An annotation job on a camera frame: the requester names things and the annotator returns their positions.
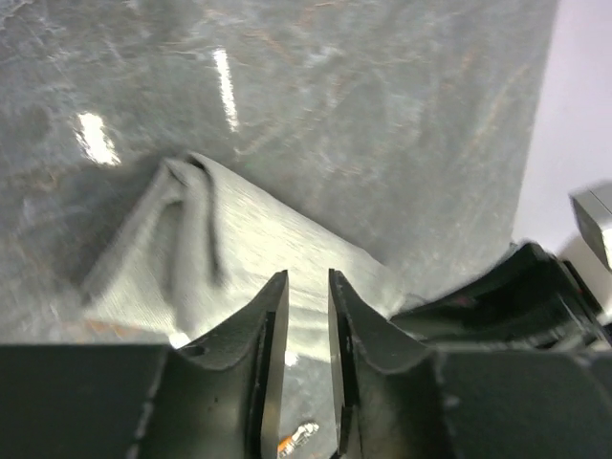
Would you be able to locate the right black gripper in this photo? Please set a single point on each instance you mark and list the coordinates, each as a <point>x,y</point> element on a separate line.
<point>531,299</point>

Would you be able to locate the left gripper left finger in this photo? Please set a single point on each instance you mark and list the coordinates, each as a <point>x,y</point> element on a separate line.
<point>217,397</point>

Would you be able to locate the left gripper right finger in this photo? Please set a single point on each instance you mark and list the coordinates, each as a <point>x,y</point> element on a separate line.
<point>398,398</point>

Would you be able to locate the grey cloth napkin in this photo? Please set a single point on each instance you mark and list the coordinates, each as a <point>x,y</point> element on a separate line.
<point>200,244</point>

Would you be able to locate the orange plastic spoon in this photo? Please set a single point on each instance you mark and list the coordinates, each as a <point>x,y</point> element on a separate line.
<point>285,447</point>

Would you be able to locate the clear-handled metal fork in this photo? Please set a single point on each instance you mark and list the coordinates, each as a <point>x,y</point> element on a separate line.
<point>304,431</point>

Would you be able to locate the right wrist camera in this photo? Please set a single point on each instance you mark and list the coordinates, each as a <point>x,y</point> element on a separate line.
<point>592,210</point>

